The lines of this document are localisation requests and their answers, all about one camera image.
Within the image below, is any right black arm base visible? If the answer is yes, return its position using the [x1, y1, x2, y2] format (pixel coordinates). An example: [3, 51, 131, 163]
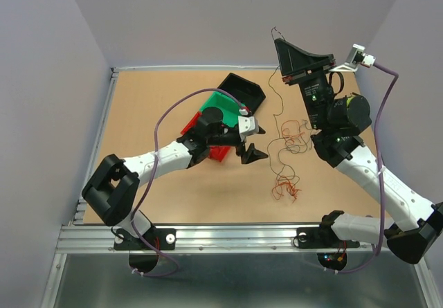
[293, 226, 360, 271]

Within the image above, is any orange wire bundle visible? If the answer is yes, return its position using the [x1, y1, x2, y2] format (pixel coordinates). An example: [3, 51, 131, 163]
[266, 119, 314, 203]

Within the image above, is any aluminium table edge frame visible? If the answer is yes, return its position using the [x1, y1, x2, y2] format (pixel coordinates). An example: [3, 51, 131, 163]
[71, 64, 357, 226]

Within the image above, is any black storage bin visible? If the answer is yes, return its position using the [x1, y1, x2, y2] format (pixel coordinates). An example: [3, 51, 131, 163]
[218, 73, 266, 114]

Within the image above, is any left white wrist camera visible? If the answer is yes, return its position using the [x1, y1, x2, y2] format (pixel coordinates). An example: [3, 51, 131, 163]
[237, 107, 260, 141]

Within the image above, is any green storage bin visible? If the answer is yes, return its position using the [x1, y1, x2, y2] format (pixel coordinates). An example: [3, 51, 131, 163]
[199, 91, 252, 127]

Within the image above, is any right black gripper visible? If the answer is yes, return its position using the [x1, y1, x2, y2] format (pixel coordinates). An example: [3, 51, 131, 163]
[274, 38, 336, 130]

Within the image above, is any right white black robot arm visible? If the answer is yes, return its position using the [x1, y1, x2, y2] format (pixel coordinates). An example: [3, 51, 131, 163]
[274, 38, 442, 264]

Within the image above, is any red storage bin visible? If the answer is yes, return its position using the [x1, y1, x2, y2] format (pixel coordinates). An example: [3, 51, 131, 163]
[181, 111, 230, 162]

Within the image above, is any aluminium front rail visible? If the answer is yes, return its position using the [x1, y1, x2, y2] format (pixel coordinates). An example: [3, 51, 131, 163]
[55, 221, 426, 254]

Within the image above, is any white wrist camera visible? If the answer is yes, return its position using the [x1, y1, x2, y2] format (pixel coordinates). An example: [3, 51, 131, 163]
[329, 44, 376, 73]
[237, 107, 260, 141]

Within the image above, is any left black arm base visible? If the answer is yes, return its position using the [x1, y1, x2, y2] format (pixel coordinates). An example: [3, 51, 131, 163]
[110, 226, 178, 278]

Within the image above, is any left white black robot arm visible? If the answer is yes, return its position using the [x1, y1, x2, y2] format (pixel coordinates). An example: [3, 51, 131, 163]
[81, 107, 267, 248]

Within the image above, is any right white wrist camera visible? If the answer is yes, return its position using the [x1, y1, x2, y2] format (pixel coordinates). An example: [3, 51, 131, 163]
[329, 44, 376, 73]

